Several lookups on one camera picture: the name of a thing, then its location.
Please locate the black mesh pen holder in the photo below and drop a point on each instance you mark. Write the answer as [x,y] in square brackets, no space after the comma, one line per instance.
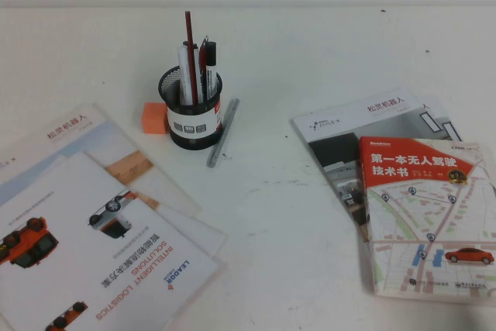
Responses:
[193,137]

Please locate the white marker pen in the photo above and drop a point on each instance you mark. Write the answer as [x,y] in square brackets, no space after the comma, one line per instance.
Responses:
[185,75]

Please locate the white brochure with grey windows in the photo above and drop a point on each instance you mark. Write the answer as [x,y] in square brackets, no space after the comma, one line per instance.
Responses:
[438,121]

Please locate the black capped marker pen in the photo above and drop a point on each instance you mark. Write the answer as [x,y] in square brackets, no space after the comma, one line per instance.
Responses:
[210,56]

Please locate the silver pen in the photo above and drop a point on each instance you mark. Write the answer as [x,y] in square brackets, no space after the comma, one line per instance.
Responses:
[222,133]

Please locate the red book with map cover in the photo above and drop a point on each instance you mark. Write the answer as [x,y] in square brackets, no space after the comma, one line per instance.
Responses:
[418,222]

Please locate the AgileX brochure grey photo cover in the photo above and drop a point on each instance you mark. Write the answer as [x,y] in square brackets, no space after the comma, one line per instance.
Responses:
[337,152]

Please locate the orange block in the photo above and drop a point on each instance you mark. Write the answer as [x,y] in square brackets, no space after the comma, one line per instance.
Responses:
[153,119]

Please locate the LEADOR logistics brochure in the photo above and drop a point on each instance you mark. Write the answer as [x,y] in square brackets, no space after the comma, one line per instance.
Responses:
[97,238]

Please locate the red pencil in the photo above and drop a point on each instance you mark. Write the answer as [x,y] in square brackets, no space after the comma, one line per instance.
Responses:
[190,48]

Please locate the AgileX brochure pale blue cover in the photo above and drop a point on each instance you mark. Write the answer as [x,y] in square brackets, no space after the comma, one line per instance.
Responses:
[77,129]

